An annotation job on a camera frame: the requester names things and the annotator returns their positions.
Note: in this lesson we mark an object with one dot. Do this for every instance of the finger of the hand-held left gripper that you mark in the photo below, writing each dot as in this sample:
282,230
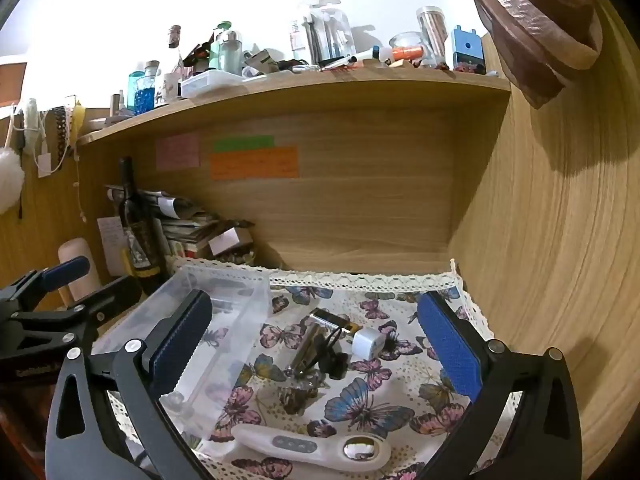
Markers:
65,271
112,296

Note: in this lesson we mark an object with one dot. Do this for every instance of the wooden shelf board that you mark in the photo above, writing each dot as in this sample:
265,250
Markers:
300,87

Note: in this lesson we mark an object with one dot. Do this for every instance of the white orange glue bottle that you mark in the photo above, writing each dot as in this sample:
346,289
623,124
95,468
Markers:
405,53

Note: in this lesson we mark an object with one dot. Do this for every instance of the glass jar of sticks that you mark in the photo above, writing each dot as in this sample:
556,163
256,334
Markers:
432,35

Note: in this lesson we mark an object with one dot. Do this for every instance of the white pink card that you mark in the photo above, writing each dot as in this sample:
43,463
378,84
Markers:
224,241

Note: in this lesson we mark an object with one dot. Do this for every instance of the white mug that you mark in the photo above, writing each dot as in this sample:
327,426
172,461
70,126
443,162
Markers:
170,87

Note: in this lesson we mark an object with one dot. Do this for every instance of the white handheld massager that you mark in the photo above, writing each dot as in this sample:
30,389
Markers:
300,447

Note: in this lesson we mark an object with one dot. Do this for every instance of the white fluffy pompom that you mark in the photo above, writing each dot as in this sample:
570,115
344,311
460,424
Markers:
10,180

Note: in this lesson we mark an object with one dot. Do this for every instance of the silver metal tube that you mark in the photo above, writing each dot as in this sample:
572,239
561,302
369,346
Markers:
306,347

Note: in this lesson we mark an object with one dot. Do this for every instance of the white hanging tag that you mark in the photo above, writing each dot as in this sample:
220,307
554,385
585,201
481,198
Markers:
44,166

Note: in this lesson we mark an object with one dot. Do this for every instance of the black earphones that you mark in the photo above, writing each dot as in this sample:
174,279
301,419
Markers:
337,366

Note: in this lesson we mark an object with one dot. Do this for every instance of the green sticky note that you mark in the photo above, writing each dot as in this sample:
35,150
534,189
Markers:
243,143

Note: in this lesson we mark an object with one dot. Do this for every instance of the clear plastic storage box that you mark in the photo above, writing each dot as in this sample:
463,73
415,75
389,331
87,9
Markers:
230,305

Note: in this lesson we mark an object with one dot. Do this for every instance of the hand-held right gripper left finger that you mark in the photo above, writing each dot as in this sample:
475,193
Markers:
172,350

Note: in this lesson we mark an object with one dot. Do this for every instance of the stack of magazines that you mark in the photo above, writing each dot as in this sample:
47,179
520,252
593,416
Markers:
185,225

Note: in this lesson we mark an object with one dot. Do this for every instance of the silver keys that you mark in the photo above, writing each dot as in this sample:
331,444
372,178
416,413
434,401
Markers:
300,390

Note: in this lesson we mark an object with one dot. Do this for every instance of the brown hanging bag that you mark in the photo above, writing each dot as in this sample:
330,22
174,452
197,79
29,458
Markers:
535,25

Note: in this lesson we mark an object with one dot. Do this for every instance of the orange sticky note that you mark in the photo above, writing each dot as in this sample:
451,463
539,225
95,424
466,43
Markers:
255,164

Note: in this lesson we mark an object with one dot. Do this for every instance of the teal bottle with blue liquid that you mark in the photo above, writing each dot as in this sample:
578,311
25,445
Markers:
136,95

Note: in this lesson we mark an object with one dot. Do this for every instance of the black marker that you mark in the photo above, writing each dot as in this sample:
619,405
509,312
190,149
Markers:
345,61

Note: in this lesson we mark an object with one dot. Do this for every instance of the butterfly print lace cloth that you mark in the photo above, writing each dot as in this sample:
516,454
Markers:
360,400

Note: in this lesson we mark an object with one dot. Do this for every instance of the cream plastic cylinder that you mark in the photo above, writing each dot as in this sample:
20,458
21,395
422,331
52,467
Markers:
80,250

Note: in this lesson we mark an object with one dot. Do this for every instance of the green glass bottle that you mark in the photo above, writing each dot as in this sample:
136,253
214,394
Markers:
226,52

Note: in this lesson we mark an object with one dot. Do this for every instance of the dark wine bottle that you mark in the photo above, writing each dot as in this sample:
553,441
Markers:
140,240

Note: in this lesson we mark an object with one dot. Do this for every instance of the pile of metal coins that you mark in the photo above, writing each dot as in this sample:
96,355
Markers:
235,258

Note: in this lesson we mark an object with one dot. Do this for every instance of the black clip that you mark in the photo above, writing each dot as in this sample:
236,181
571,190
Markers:
332,321

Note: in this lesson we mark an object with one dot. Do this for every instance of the lace ribbon rolls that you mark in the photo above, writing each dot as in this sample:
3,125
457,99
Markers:
62,130

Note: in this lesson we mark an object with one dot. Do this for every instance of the clear tall pen holder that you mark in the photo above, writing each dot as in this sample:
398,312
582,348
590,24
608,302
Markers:
322,35

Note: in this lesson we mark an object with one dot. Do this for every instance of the white handwritten note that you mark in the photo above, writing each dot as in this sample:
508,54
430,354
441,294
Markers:
111,242

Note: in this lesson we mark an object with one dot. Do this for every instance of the clear lidded plastic container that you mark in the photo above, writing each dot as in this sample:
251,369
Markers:
212,85

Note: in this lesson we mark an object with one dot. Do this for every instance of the glass bowl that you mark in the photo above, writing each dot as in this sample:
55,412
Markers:
402,42

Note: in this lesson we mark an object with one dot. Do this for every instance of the blue box device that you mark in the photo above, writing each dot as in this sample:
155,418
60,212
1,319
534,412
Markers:
468,50

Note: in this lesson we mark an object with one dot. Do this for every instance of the pink sticky note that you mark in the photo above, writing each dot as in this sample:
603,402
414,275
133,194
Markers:
177,152

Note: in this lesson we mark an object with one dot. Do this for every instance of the thin bottle with brown cap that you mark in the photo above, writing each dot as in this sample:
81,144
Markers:
174,40

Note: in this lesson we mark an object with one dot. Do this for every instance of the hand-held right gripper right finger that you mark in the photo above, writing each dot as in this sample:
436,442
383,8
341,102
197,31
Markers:
447,345

